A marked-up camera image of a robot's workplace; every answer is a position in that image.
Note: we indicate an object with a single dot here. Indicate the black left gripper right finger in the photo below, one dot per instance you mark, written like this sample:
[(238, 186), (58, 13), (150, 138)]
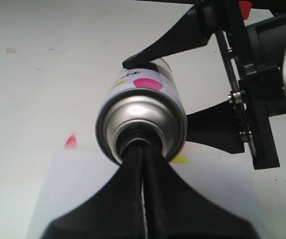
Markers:
[(174, 210)]

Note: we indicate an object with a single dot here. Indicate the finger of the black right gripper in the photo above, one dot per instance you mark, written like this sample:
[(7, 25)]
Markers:
[(192, 30)]

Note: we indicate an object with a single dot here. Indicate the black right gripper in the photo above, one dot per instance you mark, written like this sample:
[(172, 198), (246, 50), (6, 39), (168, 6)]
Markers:
[(256, 89)]

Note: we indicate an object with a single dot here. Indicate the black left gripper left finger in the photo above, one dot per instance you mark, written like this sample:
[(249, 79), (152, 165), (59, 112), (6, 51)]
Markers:
[(114, 212)]

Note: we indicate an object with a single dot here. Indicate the white spray paint can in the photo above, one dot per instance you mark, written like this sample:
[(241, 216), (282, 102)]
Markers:
[(142, 106)]

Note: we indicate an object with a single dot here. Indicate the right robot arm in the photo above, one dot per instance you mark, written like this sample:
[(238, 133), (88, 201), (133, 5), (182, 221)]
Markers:
[(272, 36)]

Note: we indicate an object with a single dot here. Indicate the white paper stack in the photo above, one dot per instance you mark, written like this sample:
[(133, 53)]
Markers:
[(74, 176)]

